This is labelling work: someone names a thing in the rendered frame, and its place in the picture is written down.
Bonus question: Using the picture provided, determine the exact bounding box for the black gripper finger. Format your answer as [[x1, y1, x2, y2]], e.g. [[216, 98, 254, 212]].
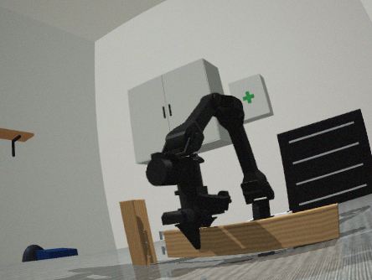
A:
[[175, 220, 204, 250], [201, 216, 218, 227]]

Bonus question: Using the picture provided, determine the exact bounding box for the wooden post with slot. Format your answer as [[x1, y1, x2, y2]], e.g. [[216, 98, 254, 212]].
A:
[[119, 199, 158, 265]]

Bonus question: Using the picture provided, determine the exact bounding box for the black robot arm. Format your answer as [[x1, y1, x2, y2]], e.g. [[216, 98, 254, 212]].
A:
[[146, 93, 275, 220]]

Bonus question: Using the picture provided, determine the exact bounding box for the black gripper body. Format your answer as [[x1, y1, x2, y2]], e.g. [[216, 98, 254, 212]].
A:
[[162, 182, 225, 226]]

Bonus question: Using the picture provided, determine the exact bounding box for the wooden side rail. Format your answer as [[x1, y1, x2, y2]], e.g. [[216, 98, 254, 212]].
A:
[[159, 204, 340, 257]]

